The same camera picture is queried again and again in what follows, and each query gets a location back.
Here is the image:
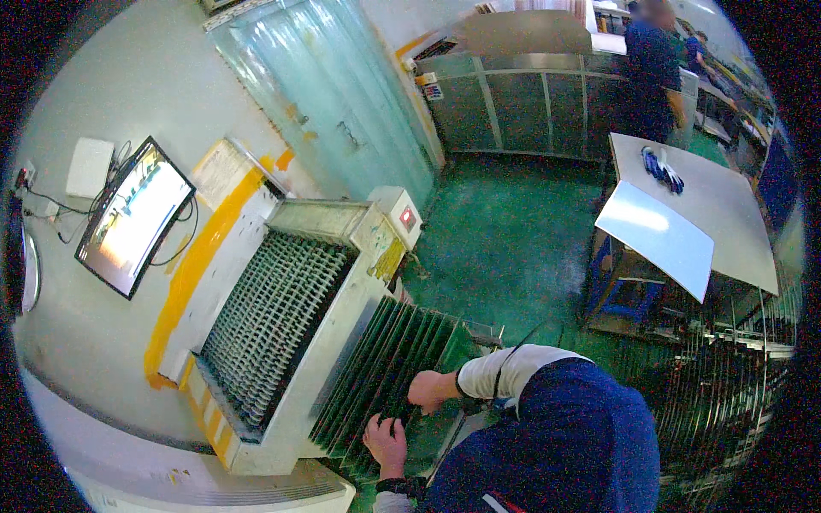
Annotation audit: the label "wall switch boxes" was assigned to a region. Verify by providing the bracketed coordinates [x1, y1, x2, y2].
[413, 71, 445, 103]

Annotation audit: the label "paper notice sheet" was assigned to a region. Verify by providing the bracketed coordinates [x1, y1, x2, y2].
[191, 137, 259, 212]

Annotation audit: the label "person's right hand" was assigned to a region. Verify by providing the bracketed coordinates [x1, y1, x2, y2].
[407, 370, 463, 416]

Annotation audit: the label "white control box red display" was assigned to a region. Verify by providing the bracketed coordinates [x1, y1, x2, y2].
[367, 185, 425, 252]

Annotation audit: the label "clear plastic strip curtain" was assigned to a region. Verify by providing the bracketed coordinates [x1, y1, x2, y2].
[204, 0, 445, 209]

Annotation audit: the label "round silver wall fixture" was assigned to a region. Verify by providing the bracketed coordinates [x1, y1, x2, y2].
[18, 212, 43, 316]

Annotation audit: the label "white roller conveyor machine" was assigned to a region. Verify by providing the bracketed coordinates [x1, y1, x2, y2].
[158, 198, 411, 477]

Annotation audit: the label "blue stool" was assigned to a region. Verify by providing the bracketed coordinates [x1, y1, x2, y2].
[585, 236, 664, 323]

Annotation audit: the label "pair of blue work gloves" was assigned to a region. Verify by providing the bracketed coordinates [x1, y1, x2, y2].
[641, 145, 686, 196]

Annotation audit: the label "person's left hand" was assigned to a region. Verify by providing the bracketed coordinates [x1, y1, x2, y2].
[362, 413, 409, 482]

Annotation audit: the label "row of green circuit boards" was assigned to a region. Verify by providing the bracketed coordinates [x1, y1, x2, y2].
[310, 294, 483, 481]

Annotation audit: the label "person's body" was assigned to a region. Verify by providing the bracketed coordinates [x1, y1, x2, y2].
[420, 358, 662, 513]

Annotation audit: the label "white machine housing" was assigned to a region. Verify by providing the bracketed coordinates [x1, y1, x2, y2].
[64, 454, 357, 513]

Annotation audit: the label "black flat monitor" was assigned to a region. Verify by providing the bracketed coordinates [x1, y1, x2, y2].
[74, 135, 197, 301]

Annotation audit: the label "white flat panel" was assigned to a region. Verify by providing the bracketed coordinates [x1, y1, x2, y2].
[594, 180, 716, 304]

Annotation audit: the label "thin black body cable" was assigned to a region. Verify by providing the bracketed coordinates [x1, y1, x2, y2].
[491, 324, 546, 401]

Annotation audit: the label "white work table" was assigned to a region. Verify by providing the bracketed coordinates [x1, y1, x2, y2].
[608, 132, 781, 297]

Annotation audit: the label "background workbench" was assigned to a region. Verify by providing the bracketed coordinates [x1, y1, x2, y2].
[696, 54, 774, 151]

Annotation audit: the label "metal wire board rack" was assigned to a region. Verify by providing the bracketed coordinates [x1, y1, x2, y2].
[612, 276, 804, 507]

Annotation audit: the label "white wall box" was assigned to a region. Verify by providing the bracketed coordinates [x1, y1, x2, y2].
[65, 136, 115, 199]

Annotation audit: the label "black wrist band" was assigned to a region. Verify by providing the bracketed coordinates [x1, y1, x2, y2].
[454, 370, 491, 416]
[375, 475, 428, 500]

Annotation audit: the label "grey metal cabinet machine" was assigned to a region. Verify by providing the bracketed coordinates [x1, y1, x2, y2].
[413, 9, 632, 162]

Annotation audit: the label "black monitor cables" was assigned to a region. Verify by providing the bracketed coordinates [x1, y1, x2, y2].
[22, 140, 201, 268]

